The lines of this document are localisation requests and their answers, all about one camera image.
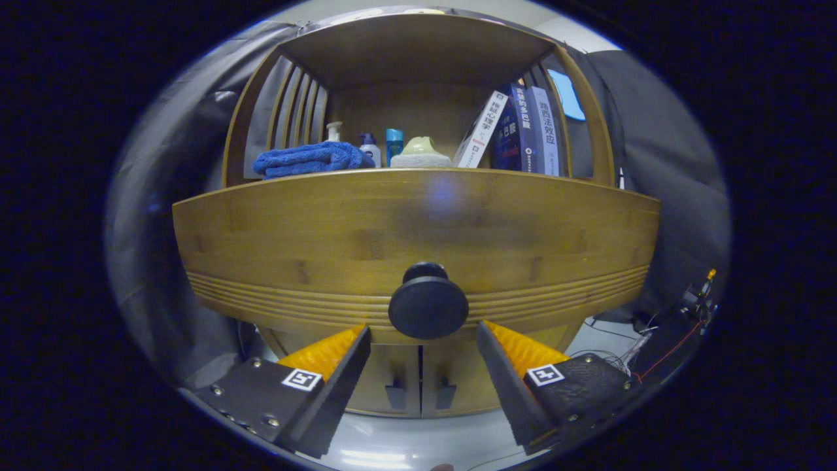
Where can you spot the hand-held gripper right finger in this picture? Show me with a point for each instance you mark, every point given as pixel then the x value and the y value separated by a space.
pixel 507 389

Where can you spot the white bottle with blue cap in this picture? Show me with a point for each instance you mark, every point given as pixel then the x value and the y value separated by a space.
pixel 371 152

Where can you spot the clear blue bottle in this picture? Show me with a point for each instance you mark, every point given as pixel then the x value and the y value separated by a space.
pixel 393 144

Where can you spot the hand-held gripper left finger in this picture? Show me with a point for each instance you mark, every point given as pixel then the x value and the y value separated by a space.
pixel 340 389

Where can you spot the white pump bottle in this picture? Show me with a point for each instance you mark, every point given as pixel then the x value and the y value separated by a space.
pixel 334 133

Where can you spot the grey-blue book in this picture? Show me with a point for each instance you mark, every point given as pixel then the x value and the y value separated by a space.
pixel 546 131

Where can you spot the white book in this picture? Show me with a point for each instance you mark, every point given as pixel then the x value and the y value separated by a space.
pixel 480 131

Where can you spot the dark blue book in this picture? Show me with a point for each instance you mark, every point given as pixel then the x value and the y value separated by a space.
pixel 516 131

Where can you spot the blue folded towel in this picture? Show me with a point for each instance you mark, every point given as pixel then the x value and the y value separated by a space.
pixel 307 159

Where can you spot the wooden cabinet door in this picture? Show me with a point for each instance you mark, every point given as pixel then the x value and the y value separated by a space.
pixel 467 373
pixel 376 366

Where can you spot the black round drawer knob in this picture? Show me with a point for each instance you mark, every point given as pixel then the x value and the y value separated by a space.
pixel 428 307

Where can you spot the wooden drawer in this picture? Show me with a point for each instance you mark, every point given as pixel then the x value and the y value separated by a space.
pixel 294 229

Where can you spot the wooden cabinet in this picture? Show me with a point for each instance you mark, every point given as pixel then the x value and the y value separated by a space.
pixel 418 46

